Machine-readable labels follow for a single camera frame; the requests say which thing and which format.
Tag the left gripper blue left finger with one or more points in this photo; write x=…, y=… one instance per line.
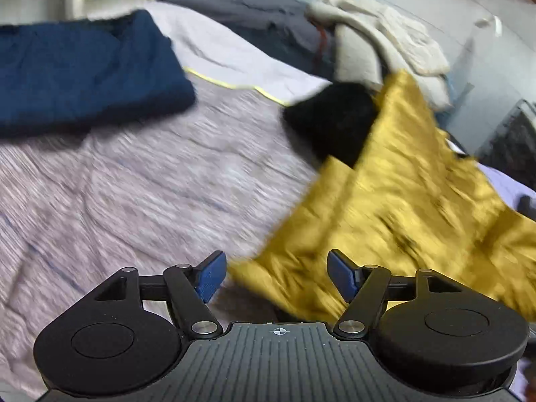
x=209, y=275

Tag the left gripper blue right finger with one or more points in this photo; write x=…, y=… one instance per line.
x=345, y=274

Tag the gold satin jacket black fur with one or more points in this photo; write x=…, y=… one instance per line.
x=409, y=203

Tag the black metal chair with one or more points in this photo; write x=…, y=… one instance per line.
x=511, y=148

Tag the lavender white bed sheet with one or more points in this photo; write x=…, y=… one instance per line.
x=234, y=54

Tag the cream beige folded blankets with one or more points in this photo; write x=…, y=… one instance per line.
x=373, y=40

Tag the navy blue folded garment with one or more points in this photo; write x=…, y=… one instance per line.
x=69, y=76

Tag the dark grey blue duvet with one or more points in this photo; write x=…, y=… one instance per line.
x=279, y=28

